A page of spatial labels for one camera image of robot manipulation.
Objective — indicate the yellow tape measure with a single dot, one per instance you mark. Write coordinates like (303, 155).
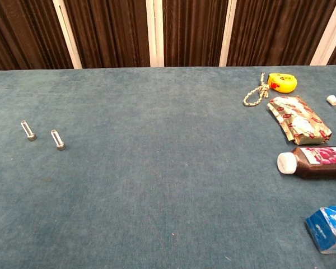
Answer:
(284, 84)

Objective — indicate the dark juice bottle white cap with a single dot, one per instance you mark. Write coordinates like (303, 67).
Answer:
(310, 168)

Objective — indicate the blue felt table cover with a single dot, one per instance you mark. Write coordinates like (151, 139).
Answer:
(168, 168)

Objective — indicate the silver red foil snack packet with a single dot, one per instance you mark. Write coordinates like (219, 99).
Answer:
(299, 120)

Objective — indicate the blue cookie package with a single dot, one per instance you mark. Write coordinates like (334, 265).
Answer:
(324, 232)

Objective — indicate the silver hex socket bolt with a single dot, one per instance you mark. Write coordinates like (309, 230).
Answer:
(30, 136)
(61, 146)

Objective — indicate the white frame post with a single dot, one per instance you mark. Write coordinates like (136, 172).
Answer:
(154, 42)
(226, 42)
(70, 47)
(324, 42)

